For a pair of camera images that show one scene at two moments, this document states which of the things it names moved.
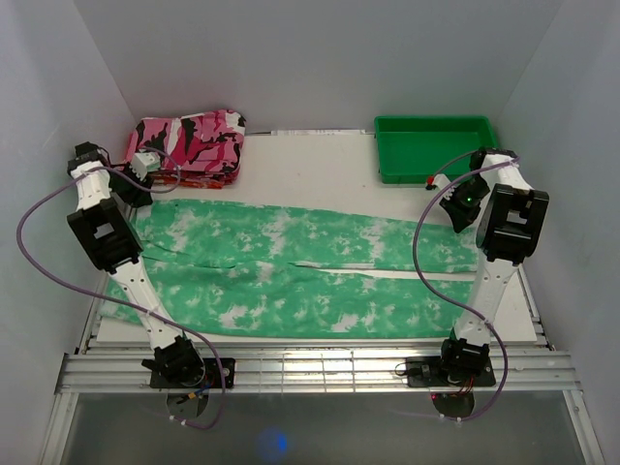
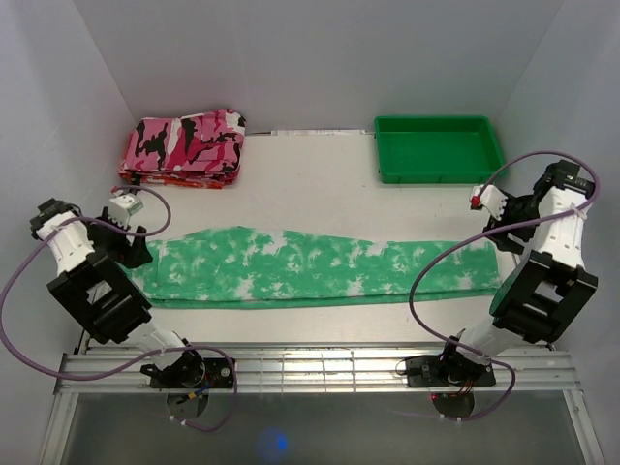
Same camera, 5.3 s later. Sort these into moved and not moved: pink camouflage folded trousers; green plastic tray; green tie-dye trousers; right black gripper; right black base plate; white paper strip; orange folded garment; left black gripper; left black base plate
Moved: right black gripper; green tie-dye trousers; left black gripper
Not moved: green plastic tray; orange folded garment; right black base plate; white paper strip; left black base plate; pink camouflage folded trousers
